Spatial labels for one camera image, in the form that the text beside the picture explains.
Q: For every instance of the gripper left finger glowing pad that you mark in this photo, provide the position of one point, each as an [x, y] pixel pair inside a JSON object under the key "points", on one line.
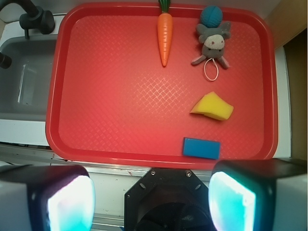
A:
{"points": [[46, 198]]}

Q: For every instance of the grey toy sink basin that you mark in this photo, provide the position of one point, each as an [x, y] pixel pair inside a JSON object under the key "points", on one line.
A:
{"points": [[24, 86]]}

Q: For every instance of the black toy faucet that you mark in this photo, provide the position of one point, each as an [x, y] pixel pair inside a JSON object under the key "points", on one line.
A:
{"points": [[34, 18]]}

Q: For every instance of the orange toy carrot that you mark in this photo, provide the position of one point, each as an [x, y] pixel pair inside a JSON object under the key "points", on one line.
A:
{"points": [[164, 31]]}

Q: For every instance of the red plastic tray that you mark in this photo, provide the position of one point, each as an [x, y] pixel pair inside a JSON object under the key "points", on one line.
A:
{"points": [[111, 100]]}

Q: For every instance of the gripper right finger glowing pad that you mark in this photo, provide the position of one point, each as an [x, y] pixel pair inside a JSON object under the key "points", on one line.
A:
{"points": [[259, 195]]}

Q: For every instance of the yellow sponge wedge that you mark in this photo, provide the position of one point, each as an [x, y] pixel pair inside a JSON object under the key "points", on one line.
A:
{"points": [[212, 106]]}

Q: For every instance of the blue rubber ball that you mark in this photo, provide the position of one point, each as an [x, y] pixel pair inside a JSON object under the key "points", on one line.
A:
{"points": [[211, 16]]}

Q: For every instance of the grey plush mouse toy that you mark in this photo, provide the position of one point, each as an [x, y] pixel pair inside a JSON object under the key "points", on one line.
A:
{"points": [[213, 46]]}

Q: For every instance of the blue rectangular block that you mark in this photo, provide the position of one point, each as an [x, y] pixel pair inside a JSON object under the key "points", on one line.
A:
{"points": [[201, 148]]}

